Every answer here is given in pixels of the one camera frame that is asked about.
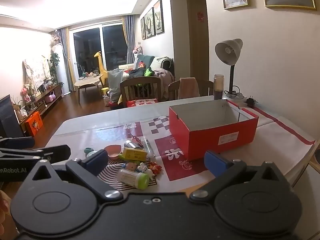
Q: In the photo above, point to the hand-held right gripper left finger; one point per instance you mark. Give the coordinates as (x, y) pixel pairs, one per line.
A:
(96, 159)

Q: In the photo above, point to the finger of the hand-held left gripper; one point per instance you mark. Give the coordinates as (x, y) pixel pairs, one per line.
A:
(57, 153)
(17, 143)

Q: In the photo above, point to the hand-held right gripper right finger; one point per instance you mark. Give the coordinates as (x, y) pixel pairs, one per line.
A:
(215, 161)

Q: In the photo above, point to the teal pencil sharpener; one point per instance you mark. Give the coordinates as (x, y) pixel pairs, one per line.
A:
(90, 151)

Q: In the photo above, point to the pink small bowl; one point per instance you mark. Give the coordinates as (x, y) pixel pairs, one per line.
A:
(112, 151)

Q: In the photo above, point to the red cardboard box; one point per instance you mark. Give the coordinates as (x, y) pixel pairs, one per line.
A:
(215, 135)

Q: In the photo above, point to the pink teal small toy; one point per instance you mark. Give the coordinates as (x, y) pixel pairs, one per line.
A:
(130, 167)

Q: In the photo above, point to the yellow small box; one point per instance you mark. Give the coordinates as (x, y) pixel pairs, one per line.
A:
(133, 154)

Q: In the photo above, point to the white bottle green cap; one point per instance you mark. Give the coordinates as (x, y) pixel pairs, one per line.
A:
(130, 178)

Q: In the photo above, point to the pink binder clip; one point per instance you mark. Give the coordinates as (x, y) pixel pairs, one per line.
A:
(135, 138)

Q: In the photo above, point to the white dog figurine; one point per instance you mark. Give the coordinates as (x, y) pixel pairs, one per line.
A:
(145, 170)

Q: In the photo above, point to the clear correction tape dispenser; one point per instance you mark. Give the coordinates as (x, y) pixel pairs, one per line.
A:
(148, 147)

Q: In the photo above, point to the orange red figurine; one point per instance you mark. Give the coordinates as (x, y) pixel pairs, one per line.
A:
(155, 168)

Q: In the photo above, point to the person's left hand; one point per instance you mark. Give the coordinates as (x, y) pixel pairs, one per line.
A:
(3, 212)

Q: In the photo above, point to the black striped mat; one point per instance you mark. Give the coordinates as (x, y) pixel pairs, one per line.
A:
(112, 177)

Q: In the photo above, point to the orange printed box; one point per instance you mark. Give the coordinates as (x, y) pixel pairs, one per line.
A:
(34, 125)

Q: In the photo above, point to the black monitor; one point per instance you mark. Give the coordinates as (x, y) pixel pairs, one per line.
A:
(8, 116)

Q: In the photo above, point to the wooden tv cabinet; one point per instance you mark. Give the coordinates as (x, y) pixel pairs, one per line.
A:
(50, 97)

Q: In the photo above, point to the plastic bottle red label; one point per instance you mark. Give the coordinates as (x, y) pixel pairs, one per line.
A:
(106, 100)

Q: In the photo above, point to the yellow stool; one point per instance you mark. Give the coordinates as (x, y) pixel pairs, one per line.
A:
(105, 91)

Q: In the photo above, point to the black power adapter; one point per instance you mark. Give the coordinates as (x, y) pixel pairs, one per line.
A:
(251, 101)

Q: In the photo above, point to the glass jar dark powder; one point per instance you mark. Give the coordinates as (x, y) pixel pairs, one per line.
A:
(218, 90)

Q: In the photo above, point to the red printed packet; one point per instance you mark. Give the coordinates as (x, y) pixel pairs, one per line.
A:
(142, 103)

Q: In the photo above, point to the wooden chair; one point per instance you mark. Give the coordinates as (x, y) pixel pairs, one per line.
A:
(140, 82)
(206, 87)

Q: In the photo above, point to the floral cloth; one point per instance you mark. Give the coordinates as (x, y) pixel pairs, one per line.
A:
(35, 70)

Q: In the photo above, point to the oval coffee table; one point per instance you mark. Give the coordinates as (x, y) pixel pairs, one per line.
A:
(87, 82)

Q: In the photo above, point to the pink towel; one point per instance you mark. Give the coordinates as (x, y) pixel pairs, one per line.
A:
(188, 87)

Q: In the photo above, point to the white standing air conditioner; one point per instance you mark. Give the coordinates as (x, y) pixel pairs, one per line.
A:
(60, 75)

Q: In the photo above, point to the clear plastic bag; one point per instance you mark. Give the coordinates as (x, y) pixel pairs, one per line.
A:
(115, 82)

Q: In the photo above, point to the green houseplant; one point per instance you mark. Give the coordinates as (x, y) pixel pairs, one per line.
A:
(54, 62)

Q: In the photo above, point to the yellow giraffe toy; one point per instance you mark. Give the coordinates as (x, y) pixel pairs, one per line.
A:
(102, 67)

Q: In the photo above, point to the pile of clothes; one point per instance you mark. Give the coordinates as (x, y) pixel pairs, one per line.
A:
(140, 73)

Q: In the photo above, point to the grey curtain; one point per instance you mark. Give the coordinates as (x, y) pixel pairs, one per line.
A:
(64, 55)
(128, 37)

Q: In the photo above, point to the light sofa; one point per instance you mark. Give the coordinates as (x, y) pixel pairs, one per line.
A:
(162, 66)

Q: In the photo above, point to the glass sliding door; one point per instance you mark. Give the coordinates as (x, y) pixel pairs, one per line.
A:
(95, 50)

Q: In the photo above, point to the grey desk lamp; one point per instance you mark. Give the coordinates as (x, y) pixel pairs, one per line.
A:
(228, 51)

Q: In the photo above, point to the pink plush toy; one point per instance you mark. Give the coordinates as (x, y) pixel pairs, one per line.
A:
(137, 50)

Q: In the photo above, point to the wooden door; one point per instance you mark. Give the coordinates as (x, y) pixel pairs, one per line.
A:
(197, 45)

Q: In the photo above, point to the dark framed picture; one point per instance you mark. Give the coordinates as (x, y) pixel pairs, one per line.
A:
(143, 28)
(150, 23)
(158, 17)

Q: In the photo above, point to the red door decoration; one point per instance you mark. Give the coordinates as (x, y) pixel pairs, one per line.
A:
(200, 16)

